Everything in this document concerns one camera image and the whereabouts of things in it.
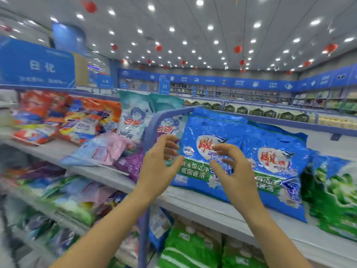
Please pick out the stack of green bags below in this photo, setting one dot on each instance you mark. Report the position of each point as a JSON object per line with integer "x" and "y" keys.
{"x": 189, "y": 248}

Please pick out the blue aisle sign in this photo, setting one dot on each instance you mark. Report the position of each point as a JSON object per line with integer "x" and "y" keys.
{"x": 36, "y": 64}

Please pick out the grey shelf with blue frame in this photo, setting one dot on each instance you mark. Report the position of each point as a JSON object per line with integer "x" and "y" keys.
{"x": 184, "y": 201}

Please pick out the row of green boxes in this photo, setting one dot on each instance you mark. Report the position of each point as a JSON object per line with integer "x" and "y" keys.
{"x": 251, "y": 111}

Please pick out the hanging red lanterns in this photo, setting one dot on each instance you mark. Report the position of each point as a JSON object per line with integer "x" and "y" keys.
{"x": 90, "y": 6}

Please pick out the plain blue detergent bag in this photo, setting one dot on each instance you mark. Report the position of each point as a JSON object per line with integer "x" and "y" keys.
{"x": 159, "y": 226}

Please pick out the orange detergent bag red swirl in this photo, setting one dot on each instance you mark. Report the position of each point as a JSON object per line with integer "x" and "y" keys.
{"x": 34, "y": 104}

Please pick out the pale blue detergent bag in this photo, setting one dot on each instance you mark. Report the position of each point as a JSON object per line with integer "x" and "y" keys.
{"x": 81, "y": 156}

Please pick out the purple detergent bag white label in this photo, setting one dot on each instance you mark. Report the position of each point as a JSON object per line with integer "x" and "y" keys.
{"x": 131, "y": 164}

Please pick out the person's left hand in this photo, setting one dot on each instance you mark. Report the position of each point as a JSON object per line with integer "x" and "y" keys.
{"x": 159, "y": 171}

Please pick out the person's left forearm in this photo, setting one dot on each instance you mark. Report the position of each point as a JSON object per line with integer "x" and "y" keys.
{"x": 106, "y": 234}

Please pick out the ceiling spotlights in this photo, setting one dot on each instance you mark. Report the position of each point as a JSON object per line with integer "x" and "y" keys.
{"x": 199, "y": 2}

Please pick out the white green detergent bag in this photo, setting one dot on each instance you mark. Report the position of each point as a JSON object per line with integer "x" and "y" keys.
{"x": 346, "y": 206}

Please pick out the beige pillar blue top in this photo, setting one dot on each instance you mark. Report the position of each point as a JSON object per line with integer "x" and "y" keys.
{"x": 70, "y": 41}

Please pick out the blue detergent bag green band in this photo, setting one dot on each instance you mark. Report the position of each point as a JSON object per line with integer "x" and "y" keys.
{"x": 281, "y": 164}
{"x": 206, "y": 136}

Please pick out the row of pale bottles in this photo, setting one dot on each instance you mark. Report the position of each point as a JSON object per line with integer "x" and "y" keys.
{"x": 337, "y": 122}

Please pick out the small blue hanging sign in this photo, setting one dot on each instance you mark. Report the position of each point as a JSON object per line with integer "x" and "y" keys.
{"x": 164, "y": 85}

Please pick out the blue wall sign band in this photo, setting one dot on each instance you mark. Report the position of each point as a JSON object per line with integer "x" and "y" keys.
{"x": 223, "y": 82}

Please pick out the person's right hand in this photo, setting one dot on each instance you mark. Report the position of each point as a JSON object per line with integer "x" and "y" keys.
{"x": 237, "y": 180}

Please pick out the far wall racks with goods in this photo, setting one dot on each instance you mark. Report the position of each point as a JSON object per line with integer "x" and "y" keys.
{"x": 234, "y": 93}

